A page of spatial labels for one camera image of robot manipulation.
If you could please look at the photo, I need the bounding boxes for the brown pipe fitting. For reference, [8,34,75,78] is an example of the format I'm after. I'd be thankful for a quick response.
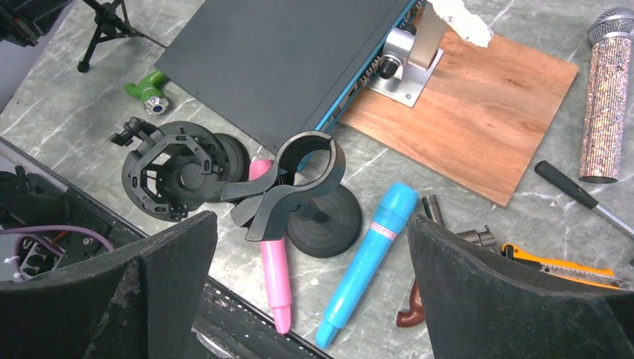
[396,280,425,328]

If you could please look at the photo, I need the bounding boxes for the yellow utility knife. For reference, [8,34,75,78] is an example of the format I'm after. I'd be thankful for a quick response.
[501,243,626,290]

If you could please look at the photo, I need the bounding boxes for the blue microphone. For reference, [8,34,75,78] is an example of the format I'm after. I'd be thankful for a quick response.
[315,182,417,349]

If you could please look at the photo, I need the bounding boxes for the grey metal pipe fitting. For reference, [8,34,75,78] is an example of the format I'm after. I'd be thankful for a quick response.
[421,194,499,251]

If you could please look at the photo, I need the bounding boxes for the black tripod microphone stand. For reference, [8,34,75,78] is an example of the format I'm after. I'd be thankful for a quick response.
[77,0,167,73]

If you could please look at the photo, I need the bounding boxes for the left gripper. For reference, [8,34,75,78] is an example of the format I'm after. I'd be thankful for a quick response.
[1,0,73,47]

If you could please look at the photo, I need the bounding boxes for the wooden board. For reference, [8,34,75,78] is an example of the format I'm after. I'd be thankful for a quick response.
[340,30,579,206]

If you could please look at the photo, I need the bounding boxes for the black base frame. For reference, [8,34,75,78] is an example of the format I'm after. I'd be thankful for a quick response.
[1,140,324,358]

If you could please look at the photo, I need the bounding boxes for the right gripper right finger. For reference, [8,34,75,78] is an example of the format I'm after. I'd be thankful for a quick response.
[407,214,633,358]

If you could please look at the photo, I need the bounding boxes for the black clip microphone stand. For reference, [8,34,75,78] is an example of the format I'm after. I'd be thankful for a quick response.
[221,131,363,258]

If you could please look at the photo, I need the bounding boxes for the black handled hammer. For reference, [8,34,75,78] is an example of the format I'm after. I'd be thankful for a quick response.
[534,160,633,239]

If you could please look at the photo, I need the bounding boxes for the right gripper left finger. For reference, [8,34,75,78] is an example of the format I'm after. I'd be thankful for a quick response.
[1,211,218,358]

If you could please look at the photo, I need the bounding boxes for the silver mesh glitter microphone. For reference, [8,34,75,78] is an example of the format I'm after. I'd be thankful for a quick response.
[579,7,633,183]

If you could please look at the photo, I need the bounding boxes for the green pipe fitting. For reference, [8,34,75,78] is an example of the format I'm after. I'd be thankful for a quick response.
[124,70,170,115]

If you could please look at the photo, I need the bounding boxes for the black flat box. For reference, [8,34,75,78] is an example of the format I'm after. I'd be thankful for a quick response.
[156,0,412,152]

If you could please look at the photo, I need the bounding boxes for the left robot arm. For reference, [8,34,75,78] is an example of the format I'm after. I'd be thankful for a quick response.
[1,1,70,226]

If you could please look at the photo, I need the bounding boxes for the pink microphone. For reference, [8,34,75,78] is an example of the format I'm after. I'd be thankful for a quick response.
[247,157,293,335]

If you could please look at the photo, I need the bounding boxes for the metal bracket fixture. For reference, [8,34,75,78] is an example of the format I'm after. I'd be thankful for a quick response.
[366,0,495,108]

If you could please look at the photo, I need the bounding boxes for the black shock mount stand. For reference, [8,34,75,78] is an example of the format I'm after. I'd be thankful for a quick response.
[109,117,250,222]

